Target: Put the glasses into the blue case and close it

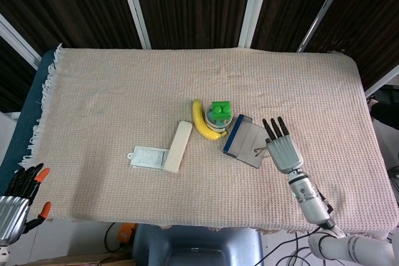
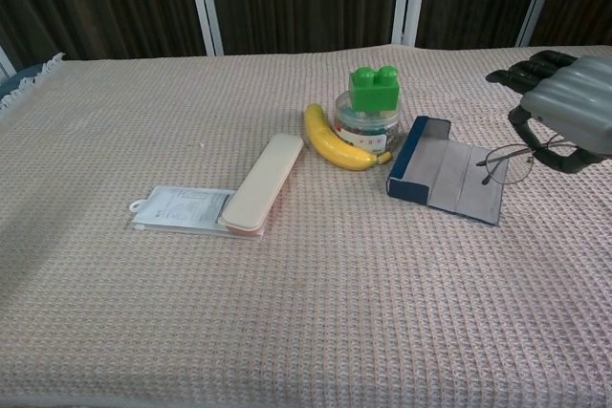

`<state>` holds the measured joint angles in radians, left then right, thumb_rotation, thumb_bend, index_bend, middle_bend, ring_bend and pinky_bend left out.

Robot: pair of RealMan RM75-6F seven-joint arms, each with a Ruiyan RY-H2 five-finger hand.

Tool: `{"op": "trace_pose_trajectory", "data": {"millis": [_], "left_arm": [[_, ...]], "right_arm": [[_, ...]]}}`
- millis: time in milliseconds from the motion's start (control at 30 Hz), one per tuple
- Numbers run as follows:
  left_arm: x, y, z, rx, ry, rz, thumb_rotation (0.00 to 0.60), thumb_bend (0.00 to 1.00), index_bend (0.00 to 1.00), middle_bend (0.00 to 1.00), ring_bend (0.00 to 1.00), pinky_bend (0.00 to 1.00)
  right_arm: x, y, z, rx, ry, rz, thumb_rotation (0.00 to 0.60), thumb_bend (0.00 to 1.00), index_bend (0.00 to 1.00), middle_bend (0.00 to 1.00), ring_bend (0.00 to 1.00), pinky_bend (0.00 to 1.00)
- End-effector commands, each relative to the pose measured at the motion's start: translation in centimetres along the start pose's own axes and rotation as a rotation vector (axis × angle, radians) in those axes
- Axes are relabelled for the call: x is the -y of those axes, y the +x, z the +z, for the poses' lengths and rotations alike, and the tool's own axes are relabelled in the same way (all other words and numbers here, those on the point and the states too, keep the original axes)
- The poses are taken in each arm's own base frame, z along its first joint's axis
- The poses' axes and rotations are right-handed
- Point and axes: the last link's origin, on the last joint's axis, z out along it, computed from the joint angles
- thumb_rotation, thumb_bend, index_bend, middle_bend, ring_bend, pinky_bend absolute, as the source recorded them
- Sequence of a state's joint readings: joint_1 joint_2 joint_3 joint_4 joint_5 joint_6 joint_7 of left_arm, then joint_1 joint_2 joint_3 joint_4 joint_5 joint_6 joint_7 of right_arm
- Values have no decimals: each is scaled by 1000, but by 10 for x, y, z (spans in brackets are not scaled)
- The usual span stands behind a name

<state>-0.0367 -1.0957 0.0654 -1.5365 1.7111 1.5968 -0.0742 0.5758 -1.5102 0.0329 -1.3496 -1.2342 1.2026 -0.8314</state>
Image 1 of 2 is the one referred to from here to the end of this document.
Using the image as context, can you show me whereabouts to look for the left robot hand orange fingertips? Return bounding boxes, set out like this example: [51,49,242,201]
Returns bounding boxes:
[0,163,52,247]

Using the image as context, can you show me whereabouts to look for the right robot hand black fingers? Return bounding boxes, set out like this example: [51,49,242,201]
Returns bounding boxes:
[262,116,305,174]

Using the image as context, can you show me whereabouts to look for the wire-frame eyeglasses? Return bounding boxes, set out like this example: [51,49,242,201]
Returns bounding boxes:
[254,146,272,158]

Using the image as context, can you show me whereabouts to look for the transparent grey box blue edge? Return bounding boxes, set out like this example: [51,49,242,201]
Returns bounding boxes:
[222,113,272,169]

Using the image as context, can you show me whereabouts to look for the green toy building brick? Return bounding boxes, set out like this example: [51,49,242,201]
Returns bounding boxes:
[211,100,233,121]

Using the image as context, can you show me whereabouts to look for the yellow banana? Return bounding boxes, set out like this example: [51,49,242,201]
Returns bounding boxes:
[191,98,228,140]

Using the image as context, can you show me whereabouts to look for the cream oblong case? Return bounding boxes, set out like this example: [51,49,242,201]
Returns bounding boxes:
[163,120,193,174]

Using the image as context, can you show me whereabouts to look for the black rounded object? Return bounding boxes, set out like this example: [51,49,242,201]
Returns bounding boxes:
[370,85,399,130]

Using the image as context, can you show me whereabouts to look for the orange device under table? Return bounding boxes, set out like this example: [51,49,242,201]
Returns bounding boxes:
[117,222,138,250]

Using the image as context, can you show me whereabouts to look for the clear plastic flat package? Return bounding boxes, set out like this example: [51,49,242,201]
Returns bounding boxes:
[127,146,171,171]

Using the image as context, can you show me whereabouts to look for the dark brown curtain panel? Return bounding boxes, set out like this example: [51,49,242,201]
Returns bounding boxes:
[311,0,399,89]
[132,0,255,49]
[252,0,344,52]
[0,0,141,58]

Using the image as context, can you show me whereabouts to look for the beige woven fringed tablecloth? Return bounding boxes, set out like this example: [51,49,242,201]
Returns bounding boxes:
[18,43,399,235]

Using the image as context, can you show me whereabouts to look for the black floor cables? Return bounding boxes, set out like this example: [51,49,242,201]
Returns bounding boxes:
[258,231,315,266]

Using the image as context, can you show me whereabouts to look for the black cable loop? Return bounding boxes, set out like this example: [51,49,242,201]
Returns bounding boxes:
[104,222,125,253]

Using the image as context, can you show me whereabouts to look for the white metal frame post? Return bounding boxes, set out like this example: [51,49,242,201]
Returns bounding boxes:
[297,0,353,52]
[364,65,399,97]
[117,0,153,49]
[238,0,272,49]
[0,13,41,69]

